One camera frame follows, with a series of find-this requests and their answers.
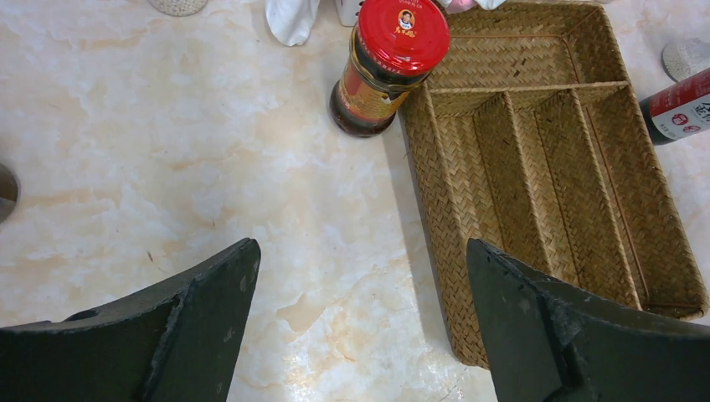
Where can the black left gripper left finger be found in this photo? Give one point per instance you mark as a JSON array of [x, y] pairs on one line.
[[176, 340]]

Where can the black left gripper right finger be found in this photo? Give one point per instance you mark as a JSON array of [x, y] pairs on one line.
[[546, 340]]

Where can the dark bottle red white label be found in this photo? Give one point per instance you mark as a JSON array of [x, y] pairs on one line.
[[678, 111]]

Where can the red lid chili sauce jar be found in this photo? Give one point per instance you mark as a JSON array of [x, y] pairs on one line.
[[394, 47]]

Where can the silver lid spice jar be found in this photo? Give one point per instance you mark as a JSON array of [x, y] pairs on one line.
[[178, 8]]

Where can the woven bamboo divided tray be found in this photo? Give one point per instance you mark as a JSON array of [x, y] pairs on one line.
[[528, 135]]

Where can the white lid brown sauce jar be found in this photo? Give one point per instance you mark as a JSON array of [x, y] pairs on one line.
[[10, 192]]

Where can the yellow cap clear bottle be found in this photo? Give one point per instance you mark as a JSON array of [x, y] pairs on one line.
[[685, 58]]

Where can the white cloth pile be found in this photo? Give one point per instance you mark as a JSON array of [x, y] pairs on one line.
[[291, 21]]

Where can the white plastic laundry basket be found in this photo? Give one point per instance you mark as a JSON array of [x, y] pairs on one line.
[[348, 11]]

